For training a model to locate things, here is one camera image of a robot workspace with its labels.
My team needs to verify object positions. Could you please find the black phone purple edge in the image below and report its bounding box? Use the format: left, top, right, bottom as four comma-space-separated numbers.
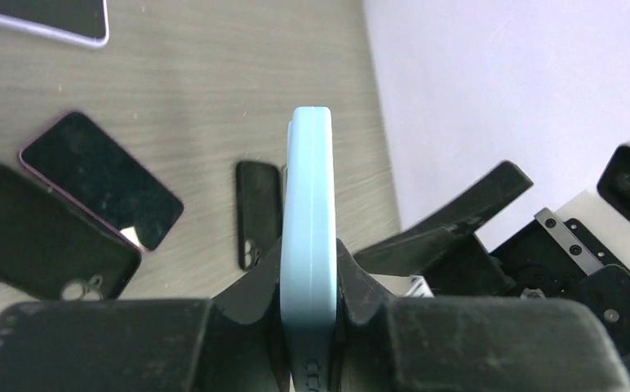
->
19, 111, 184, 252

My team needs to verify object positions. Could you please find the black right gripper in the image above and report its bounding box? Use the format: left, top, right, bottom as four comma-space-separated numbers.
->
353, 161, 630, 354

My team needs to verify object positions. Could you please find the black phone case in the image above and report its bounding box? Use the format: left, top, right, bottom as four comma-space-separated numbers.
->
0, 163, 141, 301
235, 160, 282, 271

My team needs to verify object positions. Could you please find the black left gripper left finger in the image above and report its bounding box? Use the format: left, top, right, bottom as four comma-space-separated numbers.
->
0, 244, 289, 391

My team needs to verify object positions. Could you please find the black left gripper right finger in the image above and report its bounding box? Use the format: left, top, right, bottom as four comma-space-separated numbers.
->
337, 244, 630, 391

